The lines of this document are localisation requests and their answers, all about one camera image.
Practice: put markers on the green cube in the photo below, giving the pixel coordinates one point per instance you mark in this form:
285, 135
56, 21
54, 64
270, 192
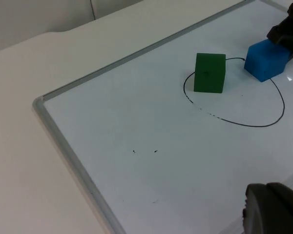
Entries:
208, 73

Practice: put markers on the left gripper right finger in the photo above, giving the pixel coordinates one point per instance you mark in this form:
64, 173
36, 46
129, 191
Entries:
286, 191

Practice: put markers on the blue cube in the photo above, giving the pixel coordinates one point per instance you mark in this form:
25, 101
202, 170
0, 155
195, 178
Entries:
265, 62

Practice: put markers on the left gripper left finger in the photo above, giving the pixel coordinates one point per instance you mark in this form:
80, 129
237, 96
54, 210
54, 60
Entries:
266, 214

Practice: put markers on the grey-framed whiteboard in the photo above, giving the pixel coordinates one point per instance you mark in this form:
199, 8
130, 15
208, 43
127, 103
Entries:
146, 146

